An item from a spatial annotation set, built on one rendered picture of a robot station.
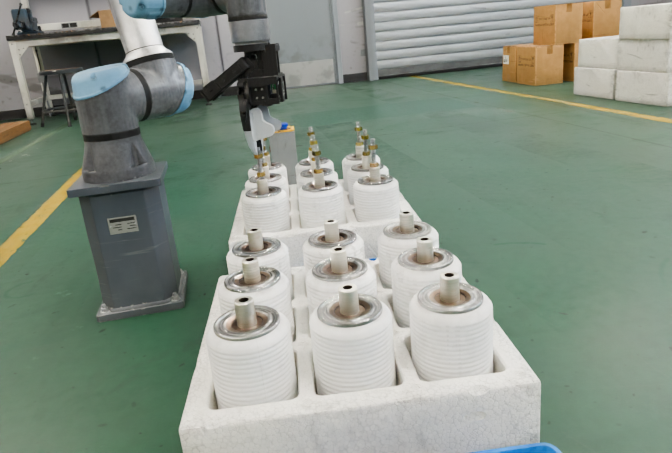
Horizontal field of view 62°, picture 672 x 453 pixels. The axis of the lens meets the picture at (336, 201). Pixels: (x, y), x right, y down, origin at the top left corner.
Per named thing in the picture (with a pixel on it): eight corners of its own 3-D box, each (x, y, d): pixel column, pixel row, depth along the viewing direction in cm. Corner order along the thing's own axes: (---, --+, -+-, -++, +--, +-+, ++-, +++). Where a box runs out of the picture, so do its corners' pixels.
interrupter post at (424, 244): (418, 266, 75) (417, 243, 74) (414, 259, 77) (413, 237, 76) (436, 264, 75) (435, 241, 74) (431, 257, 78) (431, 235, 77)
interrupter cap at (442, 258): (404, 276, 72) (403, 271, 72) (393, 254, 80) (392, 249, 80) (460, 269, 73) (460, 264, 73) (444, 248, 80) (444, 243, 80)
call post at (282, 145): (281, 241, 159) (267, 133, 150) (281, 233, 166) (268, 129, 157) (306, 238, 160) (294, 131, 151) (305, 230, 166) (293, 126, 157)
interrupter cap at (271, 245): (230, 262, 82) (229, 257, 82) (234, 243, 90) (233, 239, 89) (281, 256, 83) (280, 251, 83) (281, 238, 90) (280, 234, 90)
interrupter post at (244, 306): (236, 332, 62) (231, 306, 61) (237, 322, 65) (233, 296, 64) (257, 329, 63) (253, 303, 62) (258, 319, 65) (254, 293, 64)
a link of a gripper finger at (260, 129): (275, 154, 108) (271, 106, 107) (245, 156, 109) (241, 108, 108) (279, 153, 111) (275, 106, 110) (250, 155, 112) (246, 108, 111)
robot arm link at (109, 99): (69, 134, 119) (54, 69, 115) (124, 123, 129) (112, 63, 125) (101, 136, 112) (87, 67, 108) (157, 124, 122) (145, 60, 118)
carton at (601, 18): (619, 38, 447) (622, -2, 438) (592, 40, 444) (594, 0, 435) (597, 38, 475) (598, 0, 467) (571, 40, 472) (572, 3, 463)
